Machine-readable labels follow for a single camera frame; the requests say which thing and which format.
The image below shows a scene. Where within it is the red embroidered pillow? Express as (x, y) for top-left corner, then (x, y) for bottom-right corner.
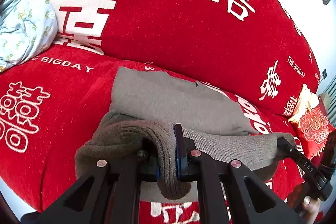
(293, 102), (336, 159)

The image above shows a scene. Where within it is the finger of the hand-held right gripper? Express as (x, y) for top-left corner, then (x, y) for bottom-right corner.
(278, 137), (319, 184)

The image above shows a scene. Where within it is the cream plush cloth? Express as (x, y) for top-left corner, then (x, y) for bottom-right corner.
(287, 84), (319, 123)

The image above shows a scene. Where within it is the grey slatted panel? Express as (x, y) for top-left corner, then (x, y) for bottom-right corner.
(316, 93), (336, 127)

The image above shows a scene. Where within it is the person's right hand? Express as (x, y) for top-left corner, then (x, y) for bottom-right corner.
(287, 183), (322, 223)

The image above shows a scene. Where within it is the pale floral quilt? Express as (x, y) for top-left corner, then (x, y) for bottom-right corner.
(0, 0), (58, 73)

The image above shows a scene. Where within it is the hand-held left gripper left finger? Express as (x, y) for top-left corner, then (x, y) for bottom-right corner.
(21, 151), (160, 224)

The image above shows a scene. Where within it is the grey knitted sweater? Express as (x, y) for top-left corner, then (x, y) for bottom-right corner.
(75, 67), (296, 201)

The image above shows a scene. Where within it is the red printed sofa cover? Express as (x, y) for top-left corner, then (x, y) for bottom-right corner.
(0, 0), (336, 224)

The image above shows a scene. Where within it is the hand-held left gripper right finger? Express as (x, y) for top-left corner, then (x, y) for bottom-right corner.
(173, 124), (305, 224)

